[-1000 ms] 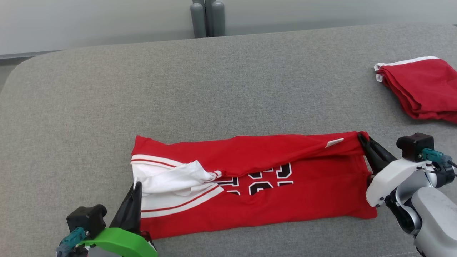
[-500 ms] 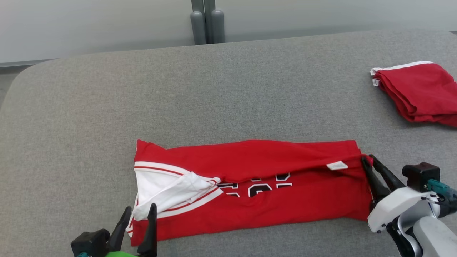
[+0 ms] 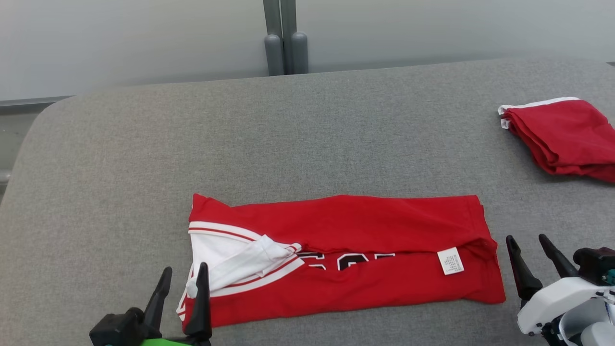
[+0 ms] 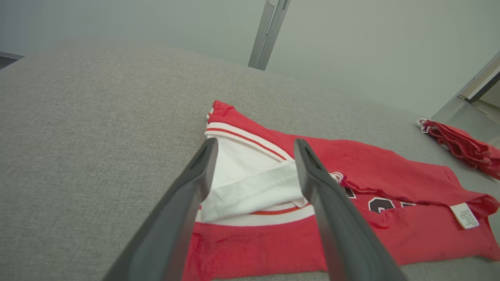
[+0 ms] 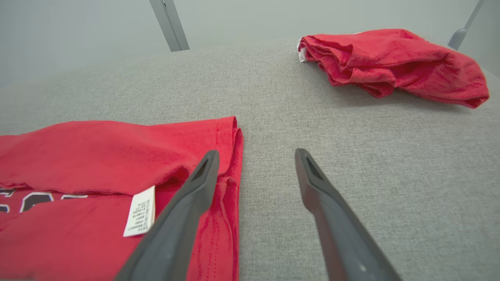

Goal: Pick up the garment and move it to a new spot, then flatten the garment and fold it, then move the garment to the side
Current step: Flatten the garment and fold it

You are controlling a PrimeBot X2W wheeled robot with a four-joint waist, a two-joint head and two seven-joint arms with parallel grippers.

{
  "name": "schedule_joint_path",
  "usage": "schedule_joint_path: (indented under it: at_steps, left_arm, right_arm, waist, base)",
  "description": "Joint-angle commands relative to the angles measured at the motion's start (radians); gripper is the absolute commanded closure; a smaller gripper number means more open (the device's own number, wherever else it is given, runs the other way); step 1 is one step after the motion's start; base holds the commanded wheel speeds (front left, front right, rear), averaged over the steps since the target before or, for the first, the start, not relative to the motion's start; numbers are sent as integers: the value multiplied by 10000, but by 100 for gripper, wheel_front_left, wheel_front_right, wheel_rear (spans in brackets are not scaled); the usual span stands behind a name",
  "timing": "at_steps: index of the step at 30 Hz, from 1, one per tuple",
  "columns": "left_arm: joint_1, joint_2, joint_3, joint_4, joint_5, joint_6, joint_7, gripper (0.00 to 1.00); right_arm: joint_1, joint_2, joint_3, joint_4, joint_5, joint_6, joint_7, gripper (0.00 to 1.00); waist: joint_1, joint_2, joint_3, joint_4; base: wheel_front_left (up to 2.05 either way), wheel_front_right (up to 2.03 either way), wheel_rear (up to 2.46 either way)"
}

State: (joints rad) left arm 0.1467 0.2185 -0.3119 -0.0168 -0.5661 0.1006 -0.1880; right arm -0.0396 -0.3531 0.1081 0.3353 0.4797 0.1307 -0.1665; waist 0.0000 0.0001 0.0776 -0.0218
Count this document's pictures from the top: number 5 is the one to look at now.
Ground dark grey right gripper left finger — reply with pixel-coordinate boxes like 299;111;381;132
114;150;220;281

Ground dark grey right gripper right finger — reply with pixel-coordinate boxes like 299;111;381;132
295;148;403;281

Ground red Bulls 23 jersey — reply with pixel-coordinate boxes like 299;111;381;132
0;116;244;281

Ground red shorts with white stripe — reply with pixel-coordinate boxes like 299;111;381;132
297;28;490;109

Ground grey fabric sofa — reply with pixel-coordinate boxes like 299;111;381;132
0;37;500;281

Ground grey partition post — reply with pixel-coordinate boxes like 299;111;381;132
448;0;485;51
148;0;181;52
163;0;190;51

